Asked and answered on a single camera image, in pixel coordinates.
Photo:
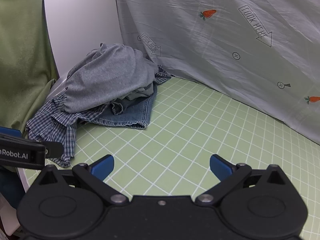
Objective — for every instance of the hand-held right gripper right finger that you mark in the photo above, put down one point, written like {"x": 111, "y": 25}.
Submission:
{"x": 220, "y": 167}

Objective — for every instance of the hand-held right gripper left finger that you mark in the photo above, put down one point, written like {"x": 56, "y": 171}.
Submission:
{"x": 103, "y": 167}

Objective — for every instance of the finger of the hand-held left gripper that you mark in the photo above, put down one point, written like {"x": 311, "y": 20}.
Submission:
{"x": 10, "y": 132}
{"x": 53, "y": 149}

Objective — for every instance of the blue plaid shirt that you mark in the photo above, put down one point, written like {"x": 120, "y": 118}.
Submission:
{"x": 55, "y": 122}

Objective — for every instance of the dark blue cloth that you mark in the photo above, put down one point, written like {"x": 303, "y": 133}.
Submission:
{"x": 10, "y": 185}

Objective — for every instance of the grey t-shirt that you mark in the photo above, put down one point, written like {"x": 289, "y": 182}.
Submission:
{"x": 187, "y": 130}

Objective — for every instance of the blue denim shorts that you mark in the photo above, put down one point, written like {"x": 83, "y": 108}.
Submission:
{"x": 135, "y": 115}

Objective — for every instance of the green cloth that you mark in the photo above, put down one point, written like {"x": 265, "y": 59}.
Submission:
{"x": 20, "y": 55}

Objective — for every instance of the olive grey garment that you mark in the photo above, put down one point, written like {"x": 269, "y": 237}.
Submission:
{"x": 140, "y": 92}

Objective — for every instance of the grey knit garment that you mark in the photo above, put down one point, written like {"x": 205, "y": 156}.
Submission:
{"x": 107, "y": 80}

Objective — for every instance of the grey carrot print sheet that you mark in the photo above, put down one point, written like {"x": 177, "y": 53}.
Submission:
{"x": 200, "y": 42}

